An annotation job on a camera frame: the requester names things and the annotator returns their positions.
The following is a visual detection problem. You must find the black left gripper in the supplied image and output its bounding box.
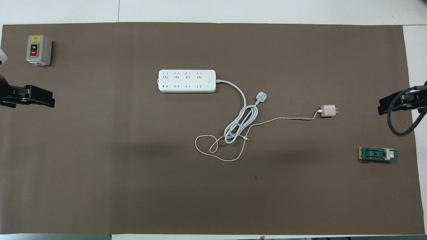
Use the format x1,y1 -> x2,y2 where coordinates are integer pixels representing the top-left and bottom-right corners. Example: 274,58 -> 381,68
0,75 -> 55,108

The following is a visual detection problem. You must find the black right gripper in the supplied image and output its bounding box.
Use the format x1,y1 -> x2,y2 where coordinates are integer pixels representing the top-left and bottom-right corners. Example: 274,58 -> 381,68
378,90 -> 427,116

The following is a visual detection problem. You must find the pink usb charger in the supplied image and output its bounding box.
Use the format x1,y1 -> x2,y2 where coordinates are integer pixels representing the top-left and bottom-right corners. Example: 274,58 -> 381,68
320,105 -> 339,118

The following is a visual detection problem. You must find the pink charging cable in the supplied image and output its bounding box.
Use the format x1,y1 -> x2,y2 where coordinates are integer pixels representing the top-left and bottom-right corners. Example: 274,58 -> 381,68
195,110 -> 322,162

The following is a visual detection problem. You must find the brown table mat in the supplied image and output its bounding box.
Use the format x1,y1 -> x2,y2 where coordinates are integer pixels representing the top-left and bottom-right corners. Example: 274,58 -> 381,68
0,22 -> 425,235

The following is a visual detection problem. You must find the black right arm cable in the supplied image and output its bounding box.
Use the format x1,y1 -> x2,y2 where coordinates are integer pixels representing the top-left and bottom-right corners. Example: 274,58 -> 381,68
386,85 -> 427,137

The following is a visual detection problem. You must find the grey on-off switch box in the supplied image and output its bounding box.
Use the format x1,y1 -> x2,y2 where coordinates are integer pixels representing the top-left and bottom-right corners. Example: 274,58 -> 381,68
26,35 -> 52,66

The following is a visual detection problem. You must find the green knife switch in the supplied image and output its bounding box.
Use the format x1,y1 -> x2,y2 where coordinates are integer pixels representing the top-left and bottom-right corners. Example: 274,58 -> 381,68
359,147 -> 399,164

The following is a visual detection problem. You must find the white power cord with plug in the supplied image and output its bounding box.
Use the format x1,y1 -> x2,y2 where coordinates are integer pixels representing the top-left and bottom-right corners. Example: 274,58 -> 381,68
215,79 -> 268,144

